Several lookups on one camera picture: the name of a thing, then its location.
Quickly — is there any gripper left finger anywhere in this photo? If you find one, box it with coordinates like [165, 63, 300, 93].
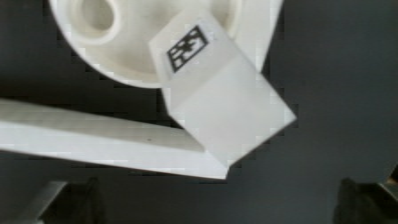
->
[16, 178, 106, 224]

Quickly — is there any white round stool seat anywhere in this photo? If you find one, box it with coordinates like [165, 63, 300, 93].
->
[48, 0, 286, 89]

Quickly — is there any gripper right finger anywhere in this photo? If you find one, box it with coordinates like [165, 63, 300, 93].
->
[335, 165, 398, 224]

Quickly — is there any white U-shaped fence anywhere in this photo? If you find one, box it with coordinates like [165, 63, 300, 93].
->
[0, 99, 229, 179]

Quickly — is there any white stool leg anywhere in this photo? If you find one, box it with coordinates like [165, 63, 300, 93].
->
[149, 7, 296, 165]

